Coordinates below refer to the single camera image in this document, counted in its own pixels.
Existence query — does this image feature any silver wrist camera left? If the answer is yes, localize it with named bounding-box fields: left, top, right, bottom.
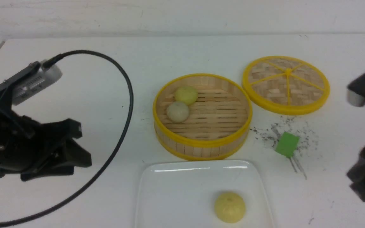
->
left=0, top=61, right=63, bottom=107

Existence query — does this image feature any white rectangular plate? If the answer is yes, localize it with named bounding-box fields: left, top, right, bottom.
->
left=134, top=159, right=276, bottom=228

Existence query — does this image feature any pale white steamed bun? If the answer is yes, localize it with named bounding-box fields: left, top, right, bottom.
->
left=166, top=101, right=190, bottom=123

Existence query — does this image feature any green cube block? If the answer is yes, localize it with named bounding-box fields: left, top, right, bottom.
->
left=275, top=132, right=300, bottom=158

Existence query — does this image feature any bamboo steamer lid yellow rim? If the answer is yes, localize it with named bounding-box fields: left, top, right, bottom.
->
left=242, top=56, right=330, bottom=116

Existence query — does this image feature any bamboo steamer basket yellow rim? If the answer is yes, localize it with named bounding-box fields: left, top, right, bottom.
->
left=152, top=73, right=253, bottom=161

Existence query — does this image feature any black camera cable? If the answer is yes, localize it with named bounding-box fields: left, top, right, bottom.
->
left=0, top=50, right=134, bottom=228

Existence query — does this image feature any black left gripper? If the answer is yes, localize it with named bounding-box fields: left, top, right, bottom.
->
left=0, top=116, right=92, bottom=182

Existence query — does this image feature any yellow steamed bun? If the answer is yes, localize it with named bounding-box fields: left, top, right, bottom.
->
left=214, top=192, right=247, bottom=224
left=174, top=86, right=198, bottom=106

